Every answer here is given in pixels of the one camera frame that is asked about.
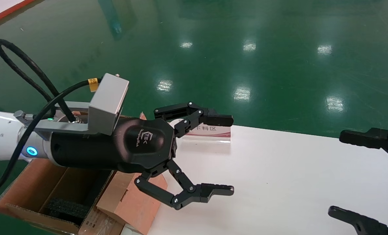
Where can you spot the acrylic sign with red label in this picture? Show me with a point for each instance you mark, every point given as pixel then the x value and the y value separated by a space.
pixel 213 131

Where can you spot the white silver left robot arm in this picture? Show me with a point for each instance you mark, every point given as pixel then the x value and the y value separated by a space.
pixel 1 133

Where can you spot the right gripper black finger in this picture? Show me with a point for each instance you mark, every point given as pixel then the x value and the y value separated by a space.
pixel 376 138
pixel 366 225

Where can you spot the small cardboard box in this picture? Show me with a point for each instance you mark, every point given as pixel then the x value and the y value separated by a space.
pixel 131 199

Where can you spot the large open cardboard box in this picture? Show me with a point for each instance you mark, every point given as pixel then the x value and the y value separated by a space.
pixel 27 182

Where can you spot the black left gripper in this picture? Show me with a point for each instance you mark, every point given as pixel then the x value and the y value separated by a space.
pixel 92 150

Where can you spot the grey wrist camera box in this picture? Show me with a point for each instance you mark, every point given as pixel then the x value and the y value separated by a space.
pixel 107 101

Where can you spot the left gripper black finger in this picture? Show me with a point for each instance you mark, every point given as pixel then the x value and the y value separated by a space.
pixel 197 192
pixel 194 114

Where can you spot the black foam insert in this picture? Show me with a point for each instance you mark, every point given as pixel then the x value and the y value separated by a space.
pixel 68 209

